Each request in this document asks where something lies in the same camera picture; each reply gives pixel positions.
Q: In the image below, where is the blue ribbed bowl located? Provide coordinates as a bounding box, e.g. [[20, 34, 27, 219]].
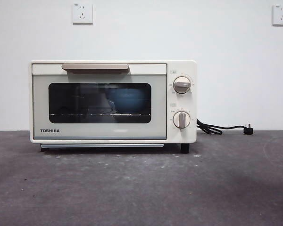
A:
[[107, 88, 144, 114]]

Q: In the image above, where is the cream Toshiba toaster oven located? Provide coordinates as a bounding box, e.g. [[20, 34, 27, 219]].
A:
[[29, 60, 198, 154]]

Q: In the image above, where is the beige oven door handle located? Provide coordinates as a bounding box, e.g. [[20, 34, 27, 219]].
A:
[[62, 63, 130, 75]]

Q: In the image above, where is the glass oven door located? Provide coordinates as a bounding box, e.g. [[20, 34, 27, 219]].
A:
[[32, 63, 168, 140]]

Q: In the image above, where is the oven timer knob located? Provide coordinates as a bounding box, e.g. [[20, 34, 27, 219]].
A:
[[174, 111, 191, 129]]

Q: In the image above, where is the oven crumb tray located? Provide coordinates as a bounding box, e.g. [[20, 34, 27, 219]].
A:
[[40, 143, 165, 149]]

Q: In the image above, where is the oven temperature knob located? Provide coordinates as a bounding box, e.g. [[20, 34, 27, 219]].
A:
[[174, 75, 193, 94]]

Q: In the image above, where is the metal oven wire rack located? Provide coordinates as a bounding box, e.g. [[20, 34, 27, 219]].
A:
[[49, 112, 151, 117]]

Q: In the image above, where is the black power cable with plug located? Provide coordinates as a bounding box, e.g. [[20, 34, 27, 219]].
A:
[[197, 117, 255, 135]]

